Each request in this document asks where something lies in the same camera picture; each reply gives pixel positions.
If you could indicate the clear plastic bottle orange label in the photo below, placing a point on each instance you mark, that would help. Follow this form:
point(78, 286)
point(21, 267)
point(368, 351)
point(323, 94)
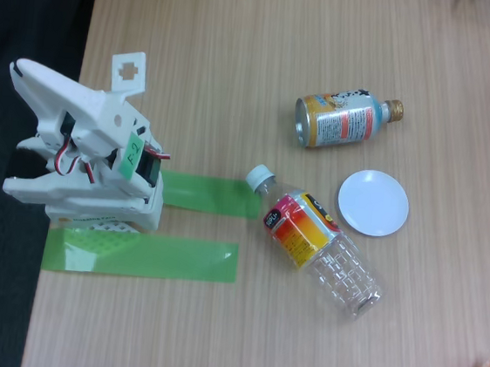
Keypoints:
point(301, 233)

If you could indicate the metal bottle can gold cap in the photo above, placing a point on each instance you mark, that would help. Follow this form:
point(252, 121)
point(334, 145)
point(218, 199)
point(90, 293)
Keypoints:
point(343, 121)

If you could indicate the green paper label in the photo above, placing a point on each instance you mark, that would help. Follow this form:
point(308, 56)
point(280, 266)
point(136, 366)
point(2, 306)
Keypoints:
point(131, 158)

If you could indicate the short green tape strip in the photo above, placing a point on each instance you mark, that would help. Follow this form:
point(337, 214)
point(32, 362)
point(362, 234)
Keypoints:
point(208, 195)

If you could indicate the long green tape strip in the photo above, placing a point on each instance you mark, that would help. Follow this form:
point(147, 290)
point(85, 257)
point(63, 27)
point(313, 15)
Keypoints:
point(175, 259)

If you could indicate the small white round plate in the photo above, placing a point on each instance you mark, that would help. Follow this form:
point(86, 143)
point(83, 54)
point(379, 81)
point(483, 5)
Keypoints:
point(376, 202)

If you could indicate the white empty camera mount bracket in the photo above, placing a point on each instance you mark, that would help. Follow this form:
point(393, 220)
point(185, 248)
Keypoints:
point(138, 84)

